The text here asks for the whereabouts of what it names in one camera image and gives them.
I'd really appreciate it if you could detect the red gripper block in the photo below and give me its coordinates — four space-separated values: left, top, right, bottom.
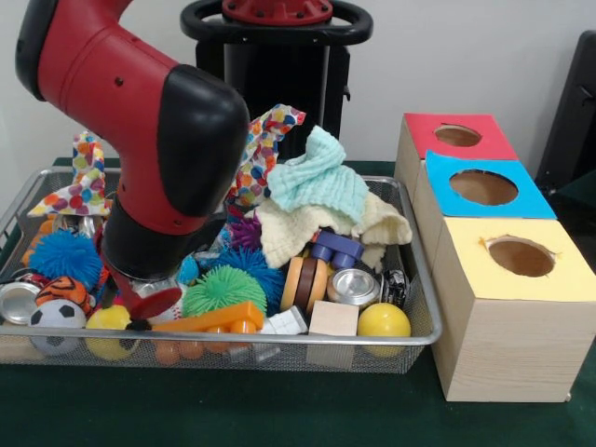
126 284 184 336

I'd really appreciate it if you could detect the colourful polka-dot cloth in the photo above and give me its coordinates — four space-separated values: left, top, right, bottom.
28 130 115 217
223 104 306 210

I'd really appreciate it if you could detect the mint green muslin cloth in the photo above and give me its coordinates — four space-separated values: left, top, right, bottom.
267 126 371 224

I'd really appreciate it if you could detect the pale yellow muslin cloth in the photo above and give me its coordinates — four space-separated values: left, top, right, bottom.
256 191 413 271

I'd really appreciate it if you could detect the clear mesh bin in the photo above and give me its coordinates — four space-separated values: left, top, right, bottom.
0 166 441 375

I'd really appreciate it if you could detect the wooden box with three holes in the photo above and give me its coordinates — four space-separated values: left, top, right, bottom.
393 113 596 403

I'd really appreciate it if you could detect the plain yellow ball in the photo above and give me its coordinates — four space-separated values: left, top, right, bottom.
86 305 141 362

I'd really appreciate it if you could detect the black and white soccer ball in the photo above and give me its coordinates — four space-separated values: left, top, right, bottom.
30 300 88 357

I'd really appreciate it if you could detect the green spiky rubber ball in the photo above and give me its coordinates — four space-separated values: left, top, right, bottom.
183 265 268 318

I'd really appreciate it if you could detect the blue spiky rubber ball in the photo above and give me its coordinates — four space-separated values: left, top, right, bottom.
28 230 103 288

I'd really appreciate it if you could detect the yellow smiley ball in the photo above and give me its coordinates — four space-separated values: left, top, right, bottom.
357 300 411 355

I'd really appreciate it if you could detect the black chair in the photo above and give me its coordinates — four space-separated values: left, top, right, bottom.
535 31 596 234

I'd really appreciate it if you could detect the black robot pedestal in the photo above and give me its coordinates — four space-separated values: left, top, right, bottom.
180 0 373 161

